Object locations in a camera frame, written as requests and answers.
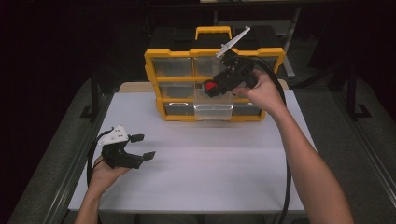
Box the person's right hand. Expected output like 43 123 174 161
231 68 288 119

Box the set of clear drawers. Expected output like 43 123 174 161
151 56 278 117

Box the person's left hand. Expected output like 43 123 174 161
88 154 133 195

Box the yellow and black organizer cabinet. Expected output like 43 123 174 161
144 25 287 122

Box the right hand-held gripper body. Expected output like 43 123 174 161
213 25 260 95

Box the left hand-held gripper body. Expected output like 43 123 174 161
98 124 148 171

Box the black metal stand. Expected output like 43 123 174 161
346 66 373 121
79 69 101 119

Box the grey metal stand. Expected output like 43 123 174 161
279 7 303 79

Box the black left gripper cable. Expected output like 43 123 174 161
86 126 115 189

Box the clear plastic drawer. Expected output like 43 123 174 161
192 81 234 122

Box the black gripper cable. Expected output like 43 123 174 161
247 56 293 224
86 126 115 189

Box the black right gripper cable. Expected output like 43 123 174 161
247 56 293 224

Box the red and black round disc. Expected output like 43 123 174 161
204 81 219 93

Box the aluminium rail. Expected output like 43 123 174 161
330 90 396 200
41 92 110 224

